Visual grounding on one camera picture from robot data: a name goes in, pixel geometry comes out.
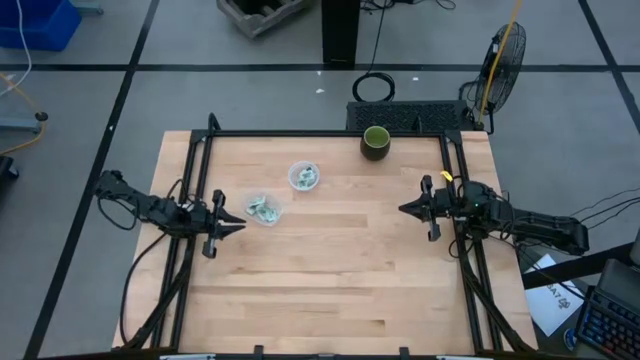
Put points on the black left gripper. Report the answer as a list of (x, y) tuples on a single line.
[(212, 222)]

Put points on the black perforated computer case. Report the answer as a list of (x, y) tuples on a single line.
[(405, 116)]

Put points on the clear round plastic bin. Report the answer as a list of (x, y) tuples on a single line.
[(303, 176)]

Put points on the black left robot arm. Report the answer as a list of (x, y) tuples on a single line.
[(150, 206)]

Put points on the yellow tag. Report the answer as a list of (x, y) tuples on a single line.
[(446, 175)]

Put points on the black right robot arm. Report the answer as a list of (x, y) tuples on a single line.
[(550, 230)]

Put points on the black metal table frame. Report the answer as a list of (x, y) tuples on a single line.
[(325, 133)]

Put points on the black diagonal bar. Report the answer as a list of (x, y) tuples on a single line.
[(575, 267)]

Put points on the clear rectangular plastic bin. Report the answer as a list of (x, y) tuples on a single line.
[(263, 210)]

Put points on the green sweetener packet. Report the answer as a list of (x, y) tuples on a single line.
[(254, 203), (270, 216), (260, 210)]

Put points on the pale sweetener packet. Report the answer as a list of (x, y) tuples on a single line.
[(300, 182), (309, 181), (303, 173)]

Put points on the black keyboard coloured keys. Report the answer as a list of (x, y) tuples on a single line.
[(607, 325)]

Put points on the grey laptop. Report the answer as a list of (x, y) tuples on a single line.
[(622, 282)]

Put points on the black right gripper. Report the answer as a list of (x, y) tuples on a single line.
[(440, 207)]

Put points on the dark green cup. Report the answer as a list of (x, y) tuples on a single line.
[(375, 142)]

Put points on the white paper sheet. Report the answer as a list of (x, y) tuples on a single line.
[(550, 305)]

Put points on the black tall tower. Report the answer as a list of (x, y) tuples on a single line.
[(341, 30)]

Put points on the blue plastic bin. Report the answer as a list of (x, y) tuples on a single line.
[(35, 25)]

